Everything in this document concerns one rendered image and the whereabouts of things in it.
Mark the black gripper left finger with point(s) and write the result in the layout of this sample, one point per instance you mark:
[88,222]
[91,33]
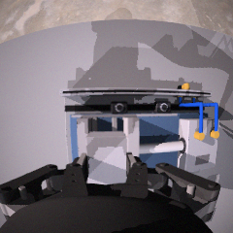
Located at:
[27,189]

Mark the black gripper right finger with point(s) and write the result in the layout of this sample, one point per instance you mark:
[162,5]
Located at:
[196,192]

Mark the silver metal block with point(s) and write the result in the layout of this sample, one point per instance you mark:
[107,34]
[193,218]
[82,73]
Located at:
[106,157]

